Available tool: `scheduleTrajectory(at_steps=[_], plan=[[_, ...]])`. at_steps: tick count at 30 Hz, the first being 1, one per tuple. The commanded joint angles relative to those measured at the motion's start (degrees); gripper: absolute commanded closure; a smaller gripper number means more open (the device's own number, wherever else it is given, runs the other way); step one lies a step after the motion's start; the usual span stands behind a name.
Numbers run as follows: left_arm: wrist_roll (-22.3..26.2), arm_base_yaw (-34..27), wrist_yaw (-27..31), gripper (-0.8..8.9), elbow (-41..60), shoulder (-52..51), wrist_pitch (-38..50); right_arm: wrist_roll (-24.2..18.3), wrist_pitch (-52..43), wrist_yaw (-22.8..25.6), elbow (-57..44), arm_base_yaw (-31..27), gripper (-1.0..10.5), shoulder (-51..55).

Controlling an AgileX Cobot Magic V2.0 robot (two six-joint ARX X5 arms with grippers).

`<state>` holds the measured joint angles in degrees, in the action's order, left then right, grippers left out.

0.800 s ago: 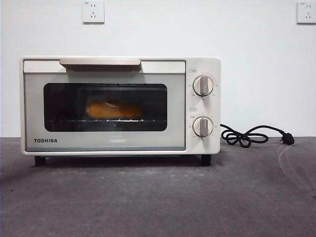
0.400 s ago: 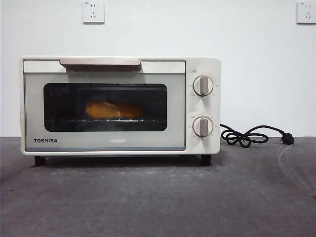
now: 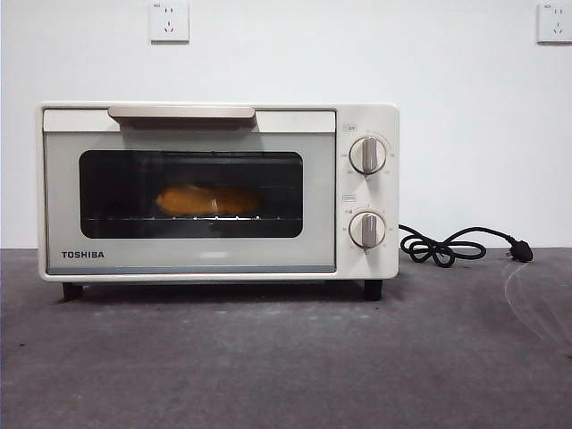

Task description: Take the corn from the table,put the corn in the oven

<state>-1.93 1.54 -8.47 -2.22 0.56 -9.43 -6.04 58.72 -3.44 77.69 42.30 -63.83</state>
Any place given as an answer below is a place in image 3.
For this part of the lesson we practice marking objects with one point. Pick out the yellow corn cob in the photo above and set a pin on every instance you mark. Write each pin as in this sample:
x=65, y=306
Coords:
x=187, y=201

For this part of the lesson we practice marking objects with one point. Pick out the cream Toshiba toaster oven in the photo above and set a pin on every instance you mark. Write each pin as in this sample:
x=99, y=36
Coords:
x=366, y=196

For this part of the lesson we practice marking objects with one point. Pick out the cream oven timer knob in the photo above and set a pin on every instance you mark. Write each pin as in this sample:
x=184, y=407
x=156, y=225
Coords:
x=367, y=229

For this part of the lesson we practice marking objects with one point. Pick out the cream oven temperature knob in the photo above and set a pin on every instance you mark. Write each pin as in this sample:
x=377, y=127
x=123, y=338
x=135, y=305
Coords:
x=368, y=155

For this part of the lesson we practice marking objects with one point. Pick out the white wall socket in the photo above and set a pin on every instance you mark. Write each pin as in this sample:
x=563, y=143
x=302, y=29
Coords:
x=169, y=22
x=555, y=24

